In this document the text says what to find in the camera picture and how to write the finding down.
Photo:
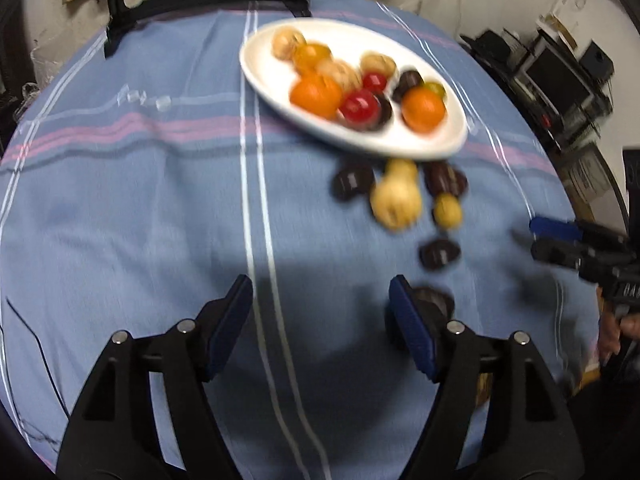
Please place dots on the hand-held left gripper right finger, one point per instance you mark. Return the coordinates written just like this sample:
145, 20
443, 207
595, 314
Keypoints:
410, 330

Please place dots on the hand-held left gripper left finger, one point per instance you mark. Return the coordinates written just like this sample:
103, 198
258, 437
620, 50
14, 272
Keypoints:
227, 330

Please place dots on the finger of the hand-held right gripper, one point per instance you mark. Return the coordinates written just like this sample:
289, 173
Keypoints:
555, 229
560, 254

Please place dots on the yellow orange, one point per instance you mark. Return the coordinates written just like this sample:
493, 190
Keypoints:
312, 55
436, 87

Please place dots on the dark water chestnut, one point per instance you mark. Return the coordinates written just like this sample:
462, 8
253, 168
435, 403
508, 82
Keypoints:
439, 254
434, 300
407, 82
385, 114
445, 177
352, 180

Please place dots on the red cherry tomato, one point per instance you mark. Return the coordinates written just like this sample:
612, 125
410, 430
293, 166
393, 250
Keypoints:
374, 81
359, 106

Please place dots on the white plate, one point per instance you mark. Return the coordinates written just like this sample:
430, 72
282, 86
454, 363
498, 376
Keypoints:
272, 75

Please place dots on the tan round fruit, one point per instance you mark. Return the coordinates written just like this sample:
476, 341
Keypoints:
287, 42
344, 74
378, 64

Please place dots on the person's right hand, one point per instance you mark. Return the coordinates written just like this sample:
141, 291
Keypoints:
607, 335

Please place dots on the brown box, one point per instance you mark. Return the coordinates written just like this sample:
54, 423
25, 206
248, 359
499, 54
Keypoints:
585, 180

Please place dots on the small yellow fruit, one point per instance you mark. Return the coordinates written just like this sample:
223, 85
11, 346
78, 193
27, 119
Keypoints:
446, 210
401, 167

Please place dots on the pale yellow round fruit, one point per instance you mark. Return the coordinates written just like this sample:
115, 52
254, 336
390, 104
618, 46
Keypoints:
395, 205

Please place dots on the blue striped tablecloth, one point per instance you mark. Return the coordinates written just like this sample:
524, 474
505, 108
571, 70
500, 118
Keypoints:
150, 210

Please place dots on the black computer monitor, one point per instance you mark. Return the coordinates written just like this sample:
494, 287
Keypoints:
557, 77

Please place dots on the black speaker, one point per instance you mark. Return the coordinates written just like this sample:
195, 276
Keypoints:
597, 62

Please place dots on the orange mandarin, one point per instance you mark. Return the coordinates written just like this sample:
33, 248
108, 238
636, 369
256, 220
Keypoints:
423, 109
316, 95

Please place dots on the black box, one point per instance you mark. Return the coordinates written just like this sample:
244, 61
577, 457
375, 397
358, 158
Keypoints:
492, 42

